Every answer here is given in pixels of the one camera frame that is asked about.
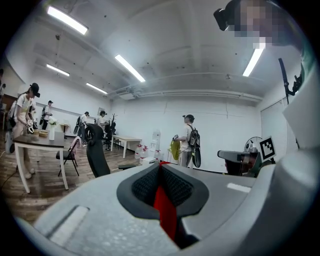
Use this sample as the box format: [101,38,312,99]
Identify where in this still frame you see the black head-worn camera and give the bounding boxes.
[213,1,237,31]

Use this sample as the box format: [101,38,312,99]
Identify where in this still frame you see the black mesh office chair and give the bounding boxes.
[86,123,137,179]

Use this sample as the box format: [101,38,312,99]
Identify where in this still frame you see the white ceiling air conditioner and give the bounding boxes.
[115,88,137,101]

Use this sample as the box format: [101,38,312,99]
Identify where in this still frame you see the person's white green shirt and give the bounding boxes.
[282,44,320,156]

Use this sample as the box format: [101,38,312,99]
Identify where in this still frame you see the long ceiling light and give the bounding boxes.
[114,54,146,83]
[46,63,70,77]
[242,47,265,77]
[46,6,89,35]
[86,82,108,95]

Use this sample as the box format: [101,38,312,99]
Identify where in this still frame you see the standing fan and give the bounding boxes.
[244,136,263,153]

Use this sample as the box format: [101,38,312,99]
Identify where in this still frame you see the black folding chair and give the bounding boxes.
[56,136,82,177]

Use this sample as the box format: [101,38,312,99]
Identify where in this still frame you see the white water dispenser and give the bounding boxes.
[150,129,161,160]

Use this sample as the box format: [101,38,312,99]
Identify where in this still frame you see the black swivel chair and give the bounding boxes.
[103,123,117,151]

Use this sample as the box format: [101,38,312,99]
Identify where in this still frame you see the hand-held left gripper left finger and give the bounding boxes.
[32,162,181,256]

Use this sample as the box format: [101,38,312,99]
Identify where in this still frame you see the row of clear water jugs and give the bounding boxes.
[134,144,161,161]

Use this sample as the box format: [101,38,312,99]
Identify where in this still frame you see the dark top table white legs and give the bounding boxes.
[13,131,70,194]

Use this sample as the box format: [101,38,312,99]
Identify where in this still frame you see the black coat rack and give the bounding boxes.
[109,113,118,136]

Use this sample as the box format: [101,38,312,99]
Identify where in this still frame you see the white ceiling pipes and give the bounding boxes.
[134,88,263,102]

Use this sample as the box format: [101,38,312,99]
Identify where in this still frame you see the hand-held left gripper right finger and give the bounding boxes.
[160,162,258,240]

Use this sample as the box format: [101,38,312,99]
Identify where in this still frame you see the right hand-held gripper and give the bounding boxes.
[217,135,278,179]

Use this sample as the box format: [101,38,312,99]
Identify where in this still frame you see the black strap with clip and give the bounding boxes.
[278,57,303,105]

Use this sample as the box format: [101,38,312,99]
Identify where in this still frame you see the light wood table white legs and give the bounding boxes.
[110,134,143,159]

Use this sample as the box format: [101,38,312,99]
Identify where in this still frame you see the white vase with flowers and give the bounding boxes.
[47,116,59,141]

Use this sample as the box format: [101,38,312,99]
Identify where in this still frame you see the person's head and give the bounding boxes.
[234,0,303,48]

